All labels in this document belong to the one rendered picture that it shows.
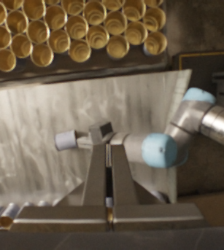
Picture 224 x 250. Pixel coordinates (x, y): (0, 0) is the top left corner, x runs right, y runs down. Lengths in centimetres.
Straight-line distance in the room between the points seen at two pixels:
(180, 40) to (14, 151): 168
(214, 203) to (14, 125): 217
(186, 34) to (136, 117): 139
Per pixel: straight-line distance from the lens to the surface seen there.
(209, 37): 206
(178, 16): 198
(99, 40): 67
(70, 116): 70
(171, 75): 72
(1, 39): 75
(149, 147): 38
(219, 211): 252
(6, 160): 86
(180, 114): 47
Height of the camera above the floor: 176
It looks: 76 degrees down
